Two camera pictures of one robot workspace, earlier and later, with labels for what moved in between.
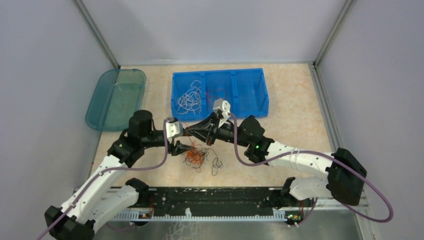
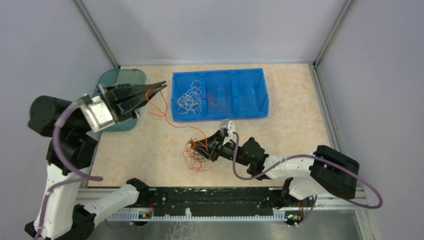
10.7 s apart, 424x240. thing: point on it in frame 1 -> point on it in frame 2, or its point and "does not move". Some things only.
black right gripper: x=196 y=130 -> x=217 y=149
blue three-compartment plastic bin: x=193 y=93 does not move
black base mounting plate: x=213 y=199 does not move
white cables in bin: x=191 y=101 does not move
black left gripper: x=179 y=148 -> x=128 y=108
